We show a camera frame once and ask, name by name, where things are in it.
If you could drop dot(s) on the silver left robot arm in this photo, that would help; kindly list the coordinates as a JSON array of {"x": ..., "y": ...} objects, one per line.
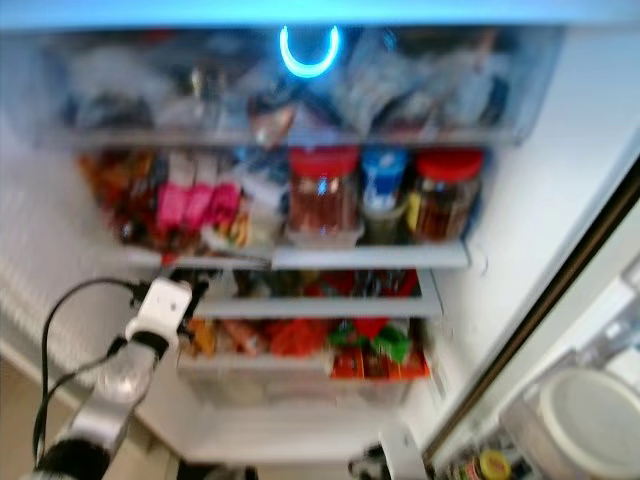
[{"x": 112, "y": 395}]

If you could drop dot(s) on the short glass fridge shelf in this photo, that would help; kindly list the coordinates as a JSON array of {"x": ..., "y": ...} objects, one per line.
[{"x": 310, "y": 306}]

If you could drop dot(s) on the clear fridge drawer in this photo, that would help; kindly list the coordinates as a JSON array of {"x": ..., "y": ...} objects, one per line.
[{"x": 140, "y": 95}]

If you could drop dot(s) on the white fridge door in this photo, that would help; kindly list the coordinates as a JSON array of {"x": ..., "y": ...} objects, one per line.
[{"x": 550, "y": 330}]

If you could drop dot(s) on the pink snack packets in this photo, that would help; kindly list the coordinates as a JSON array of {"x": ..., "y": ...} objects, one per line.
[{"x": 198, "y": 205}]

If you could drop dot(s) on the red green food packets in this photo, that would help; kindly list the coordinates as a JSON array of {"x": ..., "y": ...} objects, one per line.
[{"x": 380, "y": 347}]

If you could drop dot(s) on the yellow lid jar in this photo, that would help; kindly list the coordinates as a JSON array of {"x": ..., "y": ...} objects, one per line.
[{"x": 490, "y": 465}]

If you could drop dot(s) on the clear crisper drawer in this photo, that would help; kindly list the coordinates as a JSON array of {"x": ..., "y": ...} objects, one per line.
[{"x": 260, "y": 380}]

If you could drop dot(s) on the red lid glass jar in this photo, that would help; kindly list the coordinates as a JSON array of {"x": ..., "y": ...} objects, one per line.
[
  {"x": 323, "y": 198},
  {"x": 447, "y": 198}
]

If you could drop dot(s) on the blue lid jar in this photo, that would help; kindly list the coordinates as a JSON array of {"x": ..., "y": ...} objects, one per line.
[{"x": 384, "y": 192}]

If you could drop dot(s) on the white round container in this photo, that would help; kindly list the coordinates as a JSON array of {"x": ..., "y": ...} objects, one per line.
[{"x": 590, "y": 420}]

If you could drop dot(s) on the white refrigerator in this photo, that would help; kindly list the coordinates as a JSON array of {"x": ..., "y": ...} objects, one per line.
[{"x": 530, "y": 190}]

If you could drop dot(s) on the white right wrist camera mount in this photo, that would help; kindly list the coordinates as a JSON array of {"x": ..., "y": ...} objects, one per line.
[{"x": 403, "y": 455}]

